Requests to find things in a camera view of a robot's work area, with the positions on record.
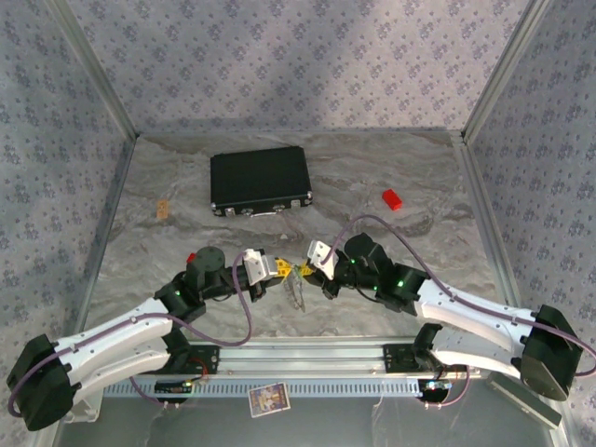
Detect aluminium left side rail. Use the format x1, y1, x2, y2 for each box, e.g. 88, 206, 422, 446
69, 134, 141, 344

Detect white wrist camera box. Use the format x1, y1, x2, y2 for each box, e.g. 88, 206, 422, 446
305, 239, 340, 281
240, 249, 277, 286

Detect black case with metal latches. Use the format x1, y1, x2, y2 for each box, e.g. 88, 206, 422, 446
209, 145, 315, 220

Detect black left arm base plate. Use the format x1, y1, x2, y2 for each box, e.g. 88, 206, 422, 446
165, 344, 222, 375

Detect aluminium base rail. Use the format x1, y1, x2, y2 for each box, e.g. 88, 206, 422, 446
48, 338, 560, 381

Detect grey metal bar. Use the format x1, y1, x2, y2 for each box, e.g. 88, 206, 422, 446
483, 370, 563, 430

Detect grey slotted cable duct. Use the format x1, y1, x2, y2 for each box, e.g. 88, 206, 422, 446
102, 377, 420, 399

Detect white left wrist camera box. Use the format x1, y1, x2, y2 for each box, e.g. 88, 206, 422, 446
240, 249, 277, 286

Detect aluminium right side rail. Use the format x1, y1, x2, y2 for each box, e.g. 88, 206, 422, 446
449, 129, 532, 341

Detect left circuit board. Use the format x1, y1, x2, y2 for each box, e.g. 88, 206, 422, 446
155, 379, 194, 396

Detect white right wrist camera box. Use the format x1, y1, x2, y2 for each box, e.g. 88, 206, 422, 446
305, 239, 340, 281

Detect aluminium right frame post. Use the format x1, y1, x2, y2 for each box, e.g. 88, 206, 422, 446
459, 0, 554, 146

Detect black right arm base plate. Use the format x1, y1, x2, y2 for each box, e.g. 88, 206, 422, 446
382, 343, 469, 373

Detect aluminium left frame post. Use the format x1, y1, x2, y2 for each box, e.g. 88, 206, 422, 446
45, 0, 142, 140

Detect picture card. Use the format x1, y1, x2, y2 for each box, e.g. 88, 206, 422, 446
247, 381, 292, 419

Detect aluminium frame post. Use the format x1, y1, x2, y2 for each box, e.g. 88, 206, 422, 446
459, 0, 554, 146
45, 0, 142, 140

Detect white plastic bracket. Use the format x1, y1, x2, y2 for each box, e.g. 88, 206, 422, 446
62, 386, 102, 424

